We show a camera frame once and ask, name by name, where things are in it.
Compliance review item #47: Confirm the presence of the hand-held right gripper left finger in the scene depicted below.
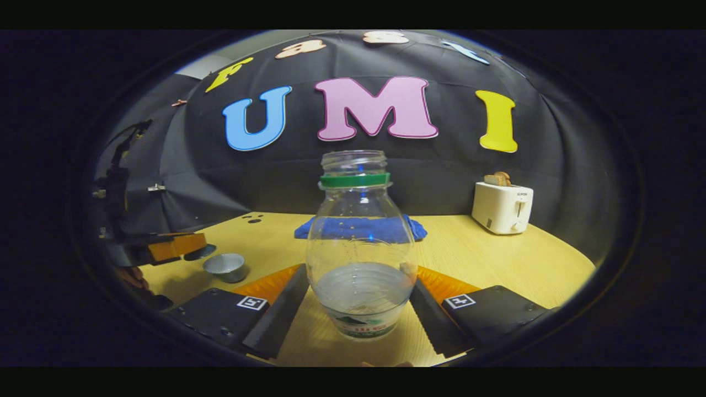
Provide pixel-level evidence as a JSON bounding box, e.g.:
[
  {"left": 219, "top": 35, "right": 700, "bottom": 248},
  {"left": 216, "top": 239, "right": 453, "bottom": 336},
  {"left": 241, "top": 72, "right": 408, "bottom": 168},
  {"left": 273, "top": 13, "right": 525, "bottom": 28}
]
[{"left": 165, "top": 264, "right": 309, "bottom": 359}]

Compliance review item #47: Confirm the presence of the pale blue teacup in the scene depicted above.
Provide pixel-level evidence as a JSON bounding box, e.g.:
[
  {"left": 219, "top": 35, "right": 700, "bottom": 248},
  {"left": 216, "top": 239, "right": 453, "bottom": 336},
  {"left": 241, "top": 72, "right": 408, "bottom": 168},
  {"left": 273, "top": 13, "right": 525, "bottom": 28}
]
[{"left": 203, "top": 253, "right": 247, "bottom": 283}]

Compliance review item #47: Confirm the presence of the white toaster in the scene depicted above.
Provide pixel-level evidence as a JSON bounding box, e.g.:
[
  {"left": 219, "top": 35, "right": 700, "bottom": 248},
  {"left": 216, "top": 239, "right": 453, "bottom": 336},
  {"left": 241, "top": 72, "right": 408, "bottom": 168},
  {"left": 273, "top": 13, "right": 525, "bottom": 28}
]
[{"left": 472, "top": 182, "right": 534, "bottom": 235}]

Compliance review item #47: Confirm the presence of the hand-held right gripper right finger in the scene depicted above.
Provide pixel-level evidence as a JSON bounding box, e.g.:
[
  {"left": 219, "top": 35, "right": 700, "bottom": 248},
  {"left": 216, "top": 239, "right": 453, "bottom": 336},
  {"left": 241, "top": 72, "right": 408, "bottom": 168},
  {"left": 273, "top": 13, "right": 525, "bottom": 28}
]
[{"left": 409, "top": 266, "right": 555, "bottom": 358}]

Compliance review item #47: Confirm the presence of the clear plastic water bottle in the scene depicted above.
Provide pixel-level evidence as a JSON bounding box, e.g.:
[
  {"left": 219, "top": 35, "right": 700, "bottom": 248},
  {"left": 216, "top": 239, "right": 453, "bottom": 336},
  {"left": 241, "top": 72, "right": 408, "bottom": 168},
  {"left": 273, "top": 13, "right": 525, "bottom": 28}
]
[{"left": 306, "top": 150, "right": 418, "bottom": 340}]

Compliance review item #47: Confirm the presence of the blue towel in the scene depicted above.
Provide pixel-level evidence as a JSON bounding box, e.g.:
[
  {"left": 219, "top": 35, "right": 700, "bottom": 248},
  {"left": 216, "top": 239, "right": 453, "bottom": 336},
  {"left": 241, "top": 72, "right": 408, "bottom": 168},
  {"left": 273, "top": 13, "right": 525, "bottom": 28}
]
[{"left": 294, "top": 214, "right": 428, "bottom": 243}]

